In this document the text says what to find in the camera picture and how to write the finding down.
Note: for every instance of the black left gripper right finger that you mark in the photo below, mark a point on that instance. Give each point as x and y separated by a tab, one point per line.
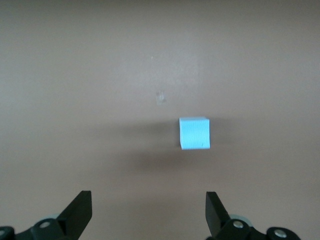
216	215

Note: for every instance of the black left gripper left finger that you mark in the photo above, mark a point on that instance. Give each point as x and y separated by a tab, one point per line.
75	215

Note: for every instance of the light blue foam block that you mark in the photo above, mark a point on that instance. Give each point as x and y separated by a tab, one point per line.
195	133

